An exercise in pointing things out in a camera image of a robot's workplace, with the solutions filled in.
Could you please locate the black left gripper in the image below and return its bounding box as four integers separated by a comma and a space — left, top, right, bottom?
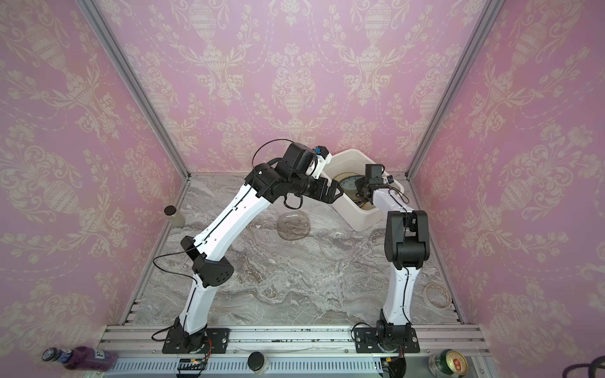
288, 172, 345, 200

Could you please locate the teal blue floral plate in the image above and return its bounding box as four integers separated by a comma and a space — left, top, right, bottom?
340, 175, 364, 202

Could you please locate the cream plate with painted willow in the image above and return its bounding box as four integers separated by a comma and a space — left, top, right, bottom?
335, 173, 368, 209

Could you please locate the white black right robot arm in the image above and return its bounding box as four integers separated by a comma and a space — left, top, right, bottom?
355, 163, 430, 354

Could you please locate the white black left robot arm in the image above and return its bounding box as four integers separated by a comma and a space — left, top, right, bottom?
163, 143, 343, 353

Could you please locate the white plastic bin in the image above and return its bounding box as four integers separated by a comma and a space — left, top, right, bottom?
321, 149, 412, 232

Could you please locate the clear glass oval plate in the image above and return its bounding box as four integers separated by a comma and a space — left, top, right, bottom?
277, 210, 311, 241

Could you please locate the glass jar with black lid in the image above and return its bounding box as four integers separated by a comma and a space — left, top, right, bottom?
164, 205, 185, 228

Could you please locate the black round knob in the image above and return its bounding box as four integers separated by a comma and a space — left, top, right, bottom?
247, 351, 270, 375

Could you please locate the green beer can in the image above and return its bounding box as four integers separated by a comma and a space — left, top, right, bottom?
428, 349, 469, 377

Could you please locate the purple drink bottle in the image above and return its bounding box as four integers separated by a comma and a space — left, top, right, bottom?
41, 346, 118, 372

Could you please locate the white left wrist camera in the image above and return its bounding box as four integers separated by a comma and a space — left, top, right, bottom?
311, 146, 332, 179

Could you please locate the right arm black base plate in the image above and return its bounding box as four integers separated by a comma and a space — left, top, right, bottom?
351, 324, 421, 354

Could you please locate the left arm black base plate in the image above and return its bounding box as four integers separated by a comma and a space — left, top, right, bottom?
162, 328, 231, 354

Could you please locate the aluminium rail frame front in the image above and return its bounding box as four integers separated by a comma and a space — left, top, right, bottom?
99, 324, 498, 377

